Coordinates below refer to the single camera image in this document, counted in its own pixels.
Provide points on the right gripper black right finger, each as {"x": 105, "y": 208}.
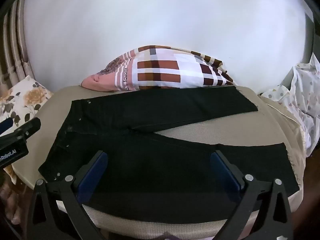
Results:
{"x": 274, "y": 216}

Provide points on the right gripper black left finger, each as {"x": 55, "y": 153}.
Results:
{"x": 56, "y": 210}

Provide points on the black pants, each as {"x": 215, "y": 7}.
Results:
{"x": 159, "y": 143}

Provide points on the floral pillow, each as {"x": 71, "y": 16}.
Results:
{"x": 23, "y": 101}

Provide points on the beige striped curtain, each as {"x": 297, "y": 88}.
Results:
{"x": 15, "y": 65}

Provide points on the beige textured bed sheet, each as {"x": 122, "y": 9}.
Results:
{"x": 41, "y": 142}

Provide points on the white dotted blanket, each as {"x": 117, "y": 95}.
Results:
{"x": 302, "y": 100}

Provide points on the pink plaid pillow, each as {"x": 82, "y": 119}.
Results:
{"x": 151, "y": 67}

